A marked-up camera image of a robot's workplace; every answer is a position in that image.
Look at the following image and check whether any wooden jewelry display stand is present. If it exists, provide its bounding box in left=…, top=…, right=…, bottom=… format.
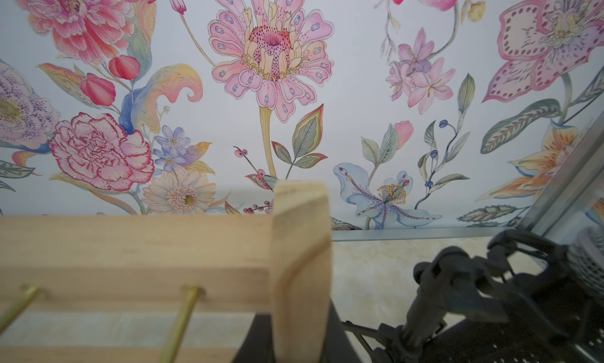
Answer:
left=1, top=181, right=332, bottom=362

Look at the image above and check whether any black microphone on tripod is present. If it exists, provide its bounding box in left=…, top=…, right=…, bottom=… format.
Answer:
left=343, top=227, right=603, bottom=362

